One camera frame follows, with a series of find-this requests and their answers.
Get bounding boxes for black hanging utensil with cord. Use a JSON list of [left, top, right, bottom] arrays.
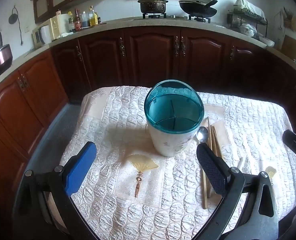
[[9, 6, 23, 46]]

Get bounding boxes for teal-lidded utensil holder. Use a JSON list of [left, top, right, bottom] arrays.
[[144, 80, 205, 157]]

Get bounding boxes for wall chopstick holder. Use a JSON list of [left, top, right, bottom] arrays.
[[283, 7, 294, 28]]

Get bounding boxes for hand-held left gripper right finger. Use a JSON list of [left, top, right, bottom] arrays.
[[196, 143, 280, 240]]

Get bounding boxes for dark red sauce bottle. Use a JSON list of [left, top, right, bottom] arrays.
[[74, 9, 82, 30]]

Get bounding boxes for white bowl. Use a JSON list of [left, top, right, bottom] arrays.
[[259, 36, 275, 47]]

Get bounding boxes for patterned porcelain tureen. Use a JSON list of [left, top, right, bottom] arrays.
[[239, 23, 257, 37]]

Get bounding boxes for cream carton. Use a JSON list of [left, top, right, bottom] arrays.
[[49, 17, 60, 40]]

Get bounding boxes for white quilted cloth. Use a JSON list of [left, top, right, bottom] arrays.
[[59, 85, 296, 237]]

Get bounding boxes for wooden cutting board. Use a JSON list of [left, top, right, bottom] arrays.
[[280, 34, 296, 59]]

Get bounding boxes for dark soy sauce bottle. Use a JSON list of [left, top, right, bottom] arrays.
[[81, 11, 91, 28]]

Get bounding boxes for beige appliance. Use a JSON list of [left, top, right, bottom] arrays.
[[32, 26, 42, 48]]

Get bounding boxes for dark cooking pot with lid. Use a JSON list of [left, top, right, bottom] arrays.
[[137, 0, 169, 14]]

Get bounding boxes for metal spoon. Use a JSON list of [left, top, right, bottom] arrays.
[[196, 126, 210, 147]]

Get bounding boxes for black wok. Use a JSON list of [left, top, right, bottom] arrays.
[[178, 0, 218, 18]]

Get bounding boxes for white cloth on rack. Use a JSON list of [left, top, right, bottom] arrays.
[[234, 0, 266, 18]]

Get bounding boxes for stone kitchen countertop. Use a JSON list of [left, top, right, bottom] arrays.
[[0, 17, 296, 95]]

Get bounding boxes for black dish rack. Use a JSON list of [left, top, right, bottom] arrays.
[[226, 6, 268, 35]]

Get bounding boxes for gas stove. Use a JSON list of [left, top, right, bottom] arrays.
[[134, 12, 213, 23]]

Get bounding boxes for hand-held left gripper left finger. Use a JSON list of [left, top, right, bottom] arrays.
[[13, 141, 100, 240]]

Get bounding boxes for white jug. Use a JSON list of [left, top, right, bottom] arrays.
[[39, 25, 52, 45]]

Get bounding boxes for pink rice cooker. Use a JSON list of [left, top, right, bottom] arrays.
[[0, 44, 14, 77]]

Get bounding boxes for yellow oil bottle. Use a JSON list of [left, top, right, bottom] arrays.
[[89, 6, 98, 26]]

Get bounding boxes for yellow capped bottle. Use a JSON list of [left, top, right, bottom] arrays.
[[67, 11, 75, 32]]

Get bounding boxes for wooden base cabinets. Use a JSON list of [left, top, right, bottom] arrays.
[[0, 25, 296, 230]]

